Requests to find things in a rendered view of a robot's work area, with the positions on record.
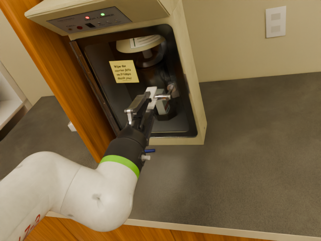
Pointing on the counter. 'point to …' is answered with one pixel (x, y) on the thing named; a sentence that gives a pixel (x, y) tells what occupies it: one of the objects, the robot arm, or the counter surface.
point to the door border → (94, 85)
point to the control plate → (95, 15)
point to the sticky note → (124, 71)
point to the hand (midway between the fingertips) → (150, 97)
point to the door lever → (165, 94)
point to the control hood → (152, 13)
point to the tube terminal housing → (183, 47)
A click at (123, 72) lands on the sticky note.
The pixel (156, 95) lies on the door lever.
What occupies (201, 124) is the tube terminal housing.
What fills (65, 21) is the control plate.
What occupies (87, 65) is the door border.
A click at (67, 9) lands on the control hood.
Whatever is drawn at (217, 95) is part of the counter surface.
